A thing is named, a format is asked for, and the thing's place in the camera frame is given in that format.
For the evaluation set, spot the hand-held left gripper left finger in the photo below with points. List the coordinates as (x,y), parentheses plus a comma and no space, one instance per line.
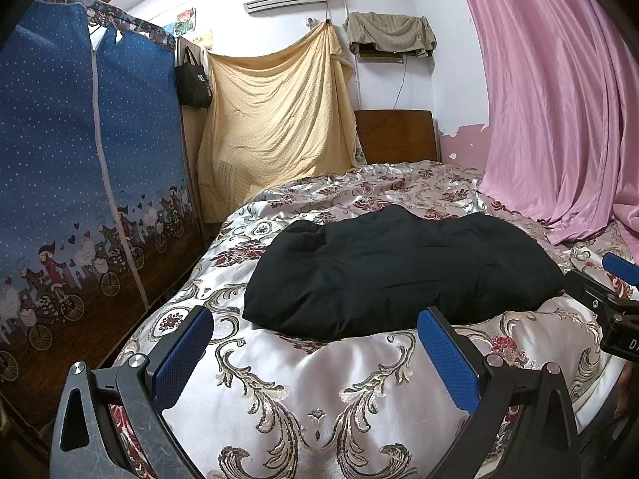
(182,359)

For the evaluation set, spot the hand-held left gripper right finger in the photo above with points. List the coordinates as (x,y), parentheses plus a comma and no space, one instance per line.
(447,359)

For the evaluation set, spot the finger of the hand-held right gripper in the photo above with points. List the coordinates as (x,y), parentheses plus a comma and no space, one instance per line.
(621,269)
(589,292)

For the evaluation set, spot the black padded jacket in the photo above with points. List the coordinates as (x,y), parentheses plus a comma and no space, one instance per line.
(399,272)

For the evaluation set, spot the floral satin bedspread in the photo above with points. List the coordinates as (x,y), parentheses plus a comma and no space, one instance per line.
(309,399)

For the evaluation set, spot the pink curtain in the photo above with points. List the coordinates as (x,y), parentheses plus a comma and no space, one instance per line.
(554,85)

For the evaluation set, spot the blue printed fabric wardrobe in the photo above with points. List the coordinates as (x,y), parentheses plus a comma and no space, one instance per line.
(75,184)

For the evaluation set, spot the brown wooden headboard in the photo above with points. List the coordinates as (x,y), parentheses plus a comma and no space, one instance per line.
(399,134)

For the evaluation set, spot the yellow hanging sheet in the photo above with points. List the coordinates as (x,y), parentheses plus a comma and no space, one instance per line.
(269,119)

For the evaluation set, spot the black tote bag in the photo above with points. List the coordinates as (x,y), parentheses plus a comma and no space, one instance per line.
(192,85)

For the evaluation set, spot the olive draped cloth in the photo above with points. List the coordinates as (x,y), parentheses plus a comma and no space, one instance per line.
(392,30)

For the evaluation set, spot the small yellowish wall poster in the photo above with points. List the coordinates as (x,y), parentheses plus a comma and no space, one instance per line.
(204,37)

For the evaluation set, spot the colourful wall poster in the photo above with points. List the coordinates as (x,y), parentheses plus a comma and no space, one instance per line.
(185,20)

